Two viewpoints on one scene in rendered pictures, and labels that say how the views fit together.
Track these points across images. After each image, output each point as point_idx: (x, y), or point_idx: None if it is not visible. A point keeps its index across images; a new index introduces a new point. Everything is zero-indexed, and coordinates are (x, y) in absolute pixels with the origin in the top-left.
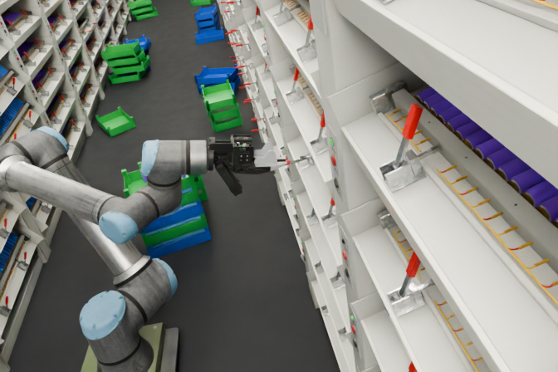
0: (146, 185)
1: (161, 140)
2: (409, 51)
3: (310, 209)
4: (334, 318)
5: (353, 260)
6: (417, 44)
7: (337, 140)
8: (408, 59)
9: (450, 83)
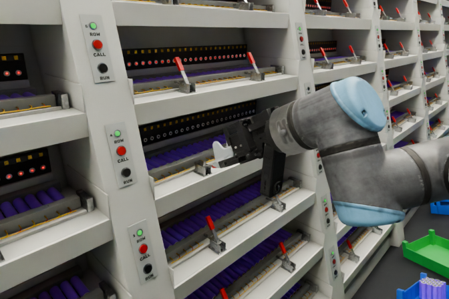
0: (387, 154)
1: (327, 87)
2: None
3: (200, 259)
4: (280, 283)
5: (314, 89)
6: None
7: (302, 25)
8: None
9: None
